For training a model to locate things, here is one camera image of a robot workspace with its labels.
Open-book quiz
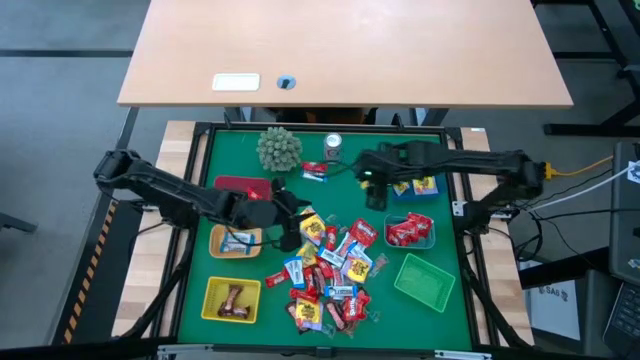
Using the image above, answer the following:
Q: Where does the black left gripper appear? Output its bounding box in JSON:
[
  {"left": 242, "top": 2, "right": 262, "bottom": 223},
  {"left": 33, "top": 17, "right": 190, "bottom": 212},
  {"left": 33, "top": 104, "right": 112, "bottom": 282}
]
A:
[{"left": 232, "top": 176, "right": 312, "bottom": 253}]

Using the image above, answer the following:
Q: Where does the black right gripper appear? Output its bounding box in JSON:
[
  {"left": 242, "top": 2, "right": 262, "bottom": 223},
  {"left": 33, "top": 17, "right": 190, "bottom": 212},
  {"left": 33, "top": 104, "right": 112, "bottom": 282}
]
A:
[{"left": 353, "top": 141, "right": 401, "bottom": 212}]

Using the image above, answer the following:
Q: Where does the red Skittles bag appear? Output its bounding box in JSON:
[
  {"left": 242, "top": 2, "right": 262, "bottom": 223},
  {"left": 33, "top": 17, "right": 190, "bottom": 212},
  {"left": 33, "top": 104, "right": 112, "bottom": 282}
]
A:
[
  {"left": 347, "top": 217, "right": 380, "bottom": 249},
  {"left": 340, "top": 289, "right": 372, "bottom": 323},
  {"left": 387, "top": 222, "right": 417, "bottom": 248},
  {"left": 407, "top": 212, "right": 435, "bottom": 239}
]

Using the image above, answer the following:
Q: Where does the grey-blue plastic bin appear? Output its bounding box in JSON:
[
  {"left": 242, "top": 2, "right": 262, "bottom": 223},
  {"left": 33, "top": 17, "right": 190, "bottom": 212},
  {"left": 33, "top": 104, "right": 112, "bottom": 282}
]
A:
[{"left": 383, "top": 213, "right": 437, "bottom": 251}]

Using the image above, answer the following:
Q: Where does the blue plastic bin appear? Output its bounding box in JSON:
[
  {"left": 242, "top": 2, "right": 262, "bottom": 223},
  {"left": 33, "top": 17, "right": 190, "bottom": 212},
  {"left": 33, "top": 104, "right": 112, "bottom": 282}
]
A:
[{"left": 391, "top": 174, "right": 449, "bottom": 202}]

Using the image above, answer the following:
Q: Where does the silver Diet Coke can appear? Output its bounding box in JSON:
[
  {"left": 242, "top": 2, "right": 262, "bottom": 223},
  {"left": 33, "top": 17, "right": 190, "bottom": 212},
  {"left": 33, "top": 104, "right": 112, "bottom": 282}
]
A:
[{"left": 322, "top": 131, "right": 345, "bottom": 165}]

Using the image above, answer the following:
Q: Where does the red plastic bin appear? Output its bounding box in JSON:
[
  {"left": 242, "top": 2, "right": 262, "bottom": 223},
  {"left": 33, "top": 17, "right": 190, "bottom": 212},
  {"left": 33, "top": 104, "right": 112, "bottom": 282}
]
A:
[{"left": 213, "top": 174, "right": 274, "bottom": 202}]

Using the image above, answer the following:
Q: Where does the artificial green potted plant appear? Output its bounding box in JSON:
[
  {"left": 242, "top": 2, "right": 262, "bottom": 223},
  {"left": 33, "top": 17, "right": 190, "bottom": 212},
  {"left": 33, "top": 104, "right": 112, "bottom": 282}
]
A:
[{"left": 255, "top": 125, "right": 304, "bottom": 173}]

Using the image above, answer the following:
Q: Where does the orange plastic bin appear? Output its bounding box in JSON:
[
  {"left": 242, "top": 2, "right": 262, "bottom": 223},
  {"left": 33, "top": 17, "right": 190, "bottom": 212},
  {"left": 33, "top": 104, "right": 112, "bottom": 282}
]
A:
[{"left": 208, "top": 223, "right": 264, "bottom": 260}]

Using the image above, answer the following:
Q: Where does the green plastic basket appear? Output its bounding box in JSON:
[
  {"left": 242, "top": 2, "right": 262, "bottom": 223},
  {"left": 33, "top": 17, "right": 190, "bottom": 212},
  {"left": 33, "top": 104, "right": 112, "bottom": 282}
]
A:
[{"left": 393, "top": 252, "right": 457, "bottom": 314}]

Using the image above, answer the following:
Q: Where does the yellow plastic basket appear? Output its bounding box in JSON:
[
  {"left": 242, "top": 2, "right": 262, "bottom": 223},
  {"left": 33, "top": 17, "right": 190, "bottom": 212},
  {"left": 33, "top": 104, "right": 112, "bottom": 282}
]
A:
[{"left": 200, "top": 275, "right": 263, "bottom": 325}]

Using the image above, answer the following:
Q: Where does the wooden desk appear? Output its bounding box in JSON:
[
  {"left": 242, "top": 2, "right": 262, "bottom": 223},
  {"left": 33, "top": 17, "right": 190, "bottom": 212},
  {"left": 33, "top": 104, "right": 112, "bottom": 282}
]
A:
[{"left": 116, "top": 0, "right": 575, "bottom": 111}]

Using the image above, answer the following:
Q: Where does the black metal stand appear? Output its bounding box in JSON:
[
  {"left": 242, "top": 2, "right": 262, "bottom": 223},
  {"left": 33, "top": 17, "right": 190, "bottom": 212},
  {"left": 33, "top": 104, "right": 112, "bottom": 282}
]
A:
[{"left": 530, "top": 0, "right": 640, "bottom": 140}]

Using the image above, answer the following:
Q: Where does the white labelled box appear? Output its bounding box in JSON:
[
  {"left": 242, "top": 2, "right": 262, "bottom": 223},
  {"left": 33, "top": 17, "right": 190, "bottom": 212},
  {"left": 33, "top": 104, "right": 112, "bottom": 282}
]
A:
[{"left": 528, "top": 280, "right": 582, "bottom": 342}]

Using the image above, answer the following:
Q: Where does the black yellow striped floor plate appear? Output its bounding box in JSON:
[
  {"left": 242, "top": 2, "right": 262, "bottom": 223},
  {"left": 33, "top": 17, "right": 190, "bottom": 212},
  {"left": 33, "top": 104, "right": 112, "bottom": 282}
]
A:
[{"left": 51, "top": 198, "right": 132, "bottom": 347}]

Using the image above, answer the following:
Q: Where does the grey computer case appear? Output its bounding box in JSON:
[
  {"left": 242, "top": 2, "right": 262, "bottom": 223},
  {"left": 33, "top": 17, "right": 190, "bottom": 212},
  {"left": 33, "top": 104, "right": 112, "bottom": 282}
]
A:
[{"left": 607, "top": 141, "right": 640, "bottom": 287}]

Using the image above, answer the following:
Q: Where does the black keyboard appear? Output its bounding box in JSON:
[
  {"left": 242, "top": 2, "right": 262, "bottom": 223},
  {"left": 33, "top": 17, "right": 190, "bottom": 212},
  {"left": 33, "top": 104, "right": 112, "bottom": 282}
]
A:
[{"left": 601, "top": 281, "right": 640, "bottom": 359}]

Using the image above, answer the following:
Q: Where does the black floor stand foot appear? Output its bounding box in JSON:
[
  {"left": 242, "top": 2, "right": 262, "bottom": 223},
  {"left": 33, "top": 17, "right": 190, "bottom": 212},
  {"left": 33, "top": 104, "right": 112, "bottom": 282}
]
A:
[{"left": 0, "top": 211, "right": 40, "bottom": 235}]

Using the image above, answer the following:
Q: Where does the black table frame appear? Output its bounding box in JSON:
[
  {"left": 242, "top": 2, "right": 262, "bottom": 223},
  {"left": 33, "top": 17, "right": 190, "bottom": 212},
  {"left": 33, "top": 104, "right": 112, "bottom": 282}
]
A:
[{"left": 112, "top": 119, "right": 536, "bottom": 360}]

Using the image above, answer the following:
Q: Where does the black cable bundle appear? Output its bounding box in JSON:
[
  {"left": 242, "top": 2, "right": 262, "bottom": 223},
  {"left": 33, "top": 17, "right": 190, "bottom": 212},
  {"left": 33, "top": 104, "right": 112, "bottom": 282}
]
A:
[{"left": 509, "top": 207, "right": 621, "bottom": 266}]

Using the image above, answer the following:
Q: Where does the yellow extension cable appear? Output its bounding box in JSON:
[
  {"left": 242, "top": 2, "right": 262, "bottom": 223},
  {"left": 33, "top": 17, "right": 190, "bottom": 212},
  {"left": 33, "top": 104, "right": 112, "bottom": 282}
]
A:
[{"left": 542, "top": 154, "right": 615, "bottom": 181}]

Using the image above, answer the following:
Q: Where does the white cable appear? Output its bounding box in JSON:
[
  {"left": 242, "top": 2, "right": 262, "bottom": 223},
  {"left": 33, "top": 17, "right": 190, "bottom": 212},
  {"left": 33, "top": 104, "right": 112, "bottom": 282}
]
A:
[{"left": 527, "top": 164, "right": 640, "bottom": 214}]

